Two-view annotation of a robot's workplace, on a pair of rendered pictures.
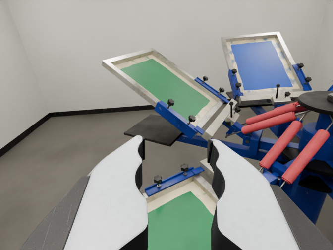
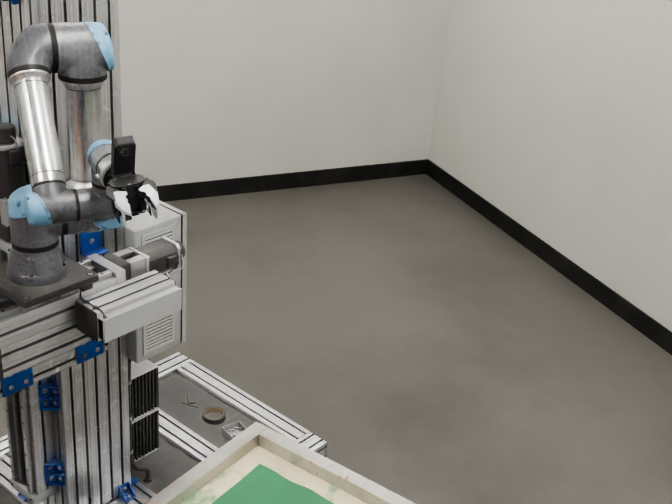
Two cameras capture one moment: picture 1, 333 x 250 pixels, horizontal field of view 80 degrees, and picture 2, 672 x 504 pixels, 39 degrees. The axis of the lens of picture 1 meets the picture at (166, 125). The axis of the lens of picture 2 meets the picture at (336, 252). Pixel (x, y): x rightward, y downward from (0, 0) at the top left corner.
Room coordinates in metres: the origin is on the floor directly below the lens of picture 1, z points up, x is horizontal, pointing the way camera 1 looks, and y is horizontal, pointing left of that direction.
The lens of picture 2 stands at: (1.76, -0.55, 2.45)
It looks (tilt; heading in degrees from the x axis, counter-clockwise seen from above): 26 degrees down; 149
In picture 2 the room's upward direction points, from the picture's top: 5 degrees clockwise
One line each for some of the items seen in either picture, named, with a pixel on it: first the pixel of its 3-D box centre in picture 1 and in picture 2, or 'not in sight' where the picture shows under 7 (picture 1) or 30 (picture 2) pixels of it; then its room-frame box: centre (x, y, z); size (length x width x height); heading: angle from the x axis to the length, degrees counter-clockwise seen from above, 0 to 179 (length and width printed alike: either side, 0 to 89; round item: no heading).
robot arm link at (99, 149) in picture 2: not in sight; (107, 162); (-0.19, 0.02, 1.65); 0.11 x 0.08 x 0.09; 176
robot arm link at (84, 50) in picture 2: not in sight; (84, 131); (-0.45, 0.03, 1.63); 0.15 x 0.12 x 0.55; 86
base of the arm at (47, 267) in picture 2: not in sight; (36, 255); (-0.46, -0.10, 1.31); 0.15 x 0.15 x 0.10
